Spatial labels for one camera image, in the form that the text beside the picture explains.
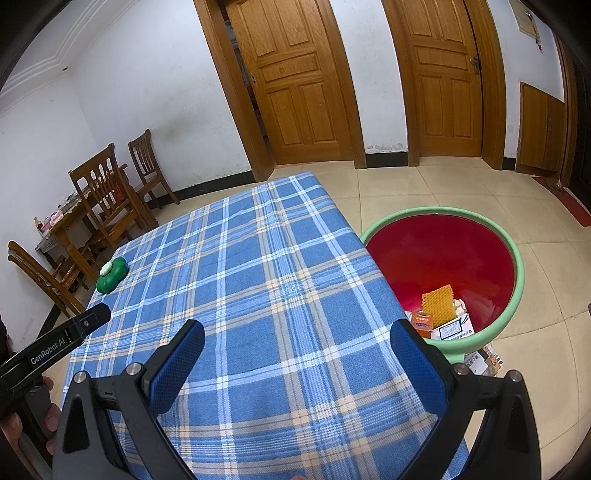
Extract person's left hand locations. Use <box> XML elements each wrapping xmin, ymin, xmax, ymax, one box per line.
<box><xmin>0</xmin><ymin>376</ymin><xmax>63</xmax><ymax>457</ymax></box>

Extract wooden panel door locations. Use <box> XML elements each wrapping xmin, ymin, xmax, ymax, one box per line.
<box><xmin>226</xmin><ymin>0</ymin><xmax>354</xmax><ymax>164</ymax></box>
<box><xmin>406</xmin><ymin>0</ymin><xmax>483</xmax><ymax>157</ymax></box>

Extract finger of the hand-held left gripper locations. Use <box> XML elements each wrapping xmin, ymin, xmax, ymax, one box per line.
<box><xmin>65</xmin><ymin>302</ymin><xmax>112</xmax><ymax>344</ymax></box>

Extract blue plaid tablecloth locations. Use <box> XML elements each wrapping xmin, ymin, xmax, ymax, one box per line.
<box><xmin>62</xmin><ymin>172</ymin><xmax>469</xmax><ymax>480</ymax></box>

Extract green flower-shaped container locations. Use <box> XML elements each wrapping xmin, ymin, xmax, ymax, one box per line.
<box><xmin>95</xmin><ymin>258</ymin><xmax>129</xmax><ymax>294</ymax></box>

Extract beige wall panel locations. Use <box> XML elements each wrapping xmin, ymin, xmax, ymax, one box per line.
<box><xmin>515</xmin><ymin>0</ymin><xmax>541</xmax><ymax>42</ymax></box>

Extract red basin with green rim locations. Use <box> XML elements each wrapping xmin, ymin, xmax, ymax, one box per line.
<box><xmin>359</xmin><ymin>207</ymin><xmax>526</xmax><ymax>363</ymax></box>

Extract wooden dining chair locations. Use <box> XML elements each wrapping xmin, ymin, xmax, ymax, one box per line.
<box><xmin>7</xmin><ymin>240</ymin><xmax>93</xmax><ymax>319</ymax></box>
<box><xmin>128</xmin><ymin>129</ymin><xmax>181</xmax><ymax>208</ymax></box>
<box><xmin>69</xmin><ymin>143</ymin><xmax>160</xmax><ymax>252</ymax></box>

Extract white leaflet box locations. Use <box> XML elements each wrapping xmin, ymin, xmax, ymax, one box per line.
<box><xmin>431</xmin><ymin>314</ymin><xmax>474</xmax><ymax>341</ymax></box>

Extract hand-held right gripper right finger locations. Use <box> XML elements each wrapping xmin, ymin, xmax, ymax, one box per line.
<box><xmin>390</xmin><ymin>318</ymin><xmax>542</xmax><ymax>480</ymax></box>

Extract red door mat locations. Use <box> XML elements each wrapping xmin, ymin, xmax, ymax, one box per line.
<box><xmin>532</xmin><ymin>175</ymin><xmax>591</xmax><ymax>228</ymax></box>

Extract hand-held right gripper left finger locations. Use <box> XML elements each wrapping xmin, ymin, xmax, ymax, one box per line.
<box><xmin>52</xmin><ymin>318</ymin><xmax>206</xmax><ymax>480</ymax></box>

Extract dark wooden door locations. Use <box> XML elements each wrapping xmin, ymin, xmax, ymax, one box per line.
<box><xmin>556</xmin><ymin>34</ymin><xmax>591</xmax><ymax>210</ymax></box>

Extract orange cardboard box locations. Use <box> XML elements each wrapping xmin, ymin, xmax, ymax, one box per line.
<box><xmin>411</xmin><ymin>311</ymin><xmax>437</xmax><ymax>340</ymax></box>

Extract large yellow foam net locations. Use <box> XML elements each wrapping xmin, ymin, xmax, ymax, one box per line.
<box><xmin>421</xmin><ymin>285</ymin><xmax>457</xmax><ymax>329</ymax></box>

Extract wooden door frame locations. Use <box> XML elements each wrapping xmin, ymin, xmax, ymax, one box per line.
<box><xmin>193</xmin><ymin>0</ymin><xmax>368</xmax><ymax>182</ymax></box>
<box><xmin>382</xmin><ymin>0</ymin><xmax>508</xmax><ymax>171</ymax></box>

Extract low wooden cabinet door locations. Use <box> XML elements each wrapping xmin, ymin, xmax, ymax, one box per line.
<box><xmin>516</xmin><ymin>82</ymin><xmax>566</xmax><ymax>175</ymax></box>

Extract papers on floor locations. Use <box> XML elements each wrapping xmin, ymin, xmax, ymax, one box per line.
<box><xmin>463</xmin><ymin>342</ymin><xmax>503</xmax><ymax>377</ymax></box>

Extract wooden dining table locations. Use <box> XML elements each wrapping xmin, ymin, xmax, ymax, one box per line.
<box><xmin>36</xmin><ymin>164</ymin><xmax>139</xmax><ymax>289</ymax></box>

